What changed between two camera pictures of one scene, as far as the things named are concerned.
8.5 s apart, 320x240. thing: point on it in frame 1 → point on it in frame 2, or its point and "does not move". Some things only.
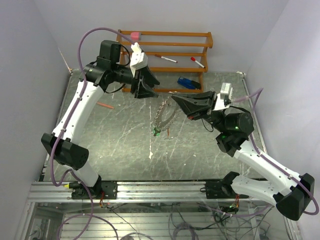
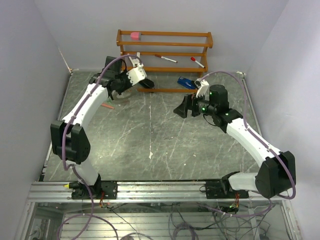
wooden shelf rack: [209, 44] does not move
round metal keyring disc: [166, 113] → [125, 94]
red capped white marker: [193, 59] does not move
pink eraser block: [135, 36] does not move
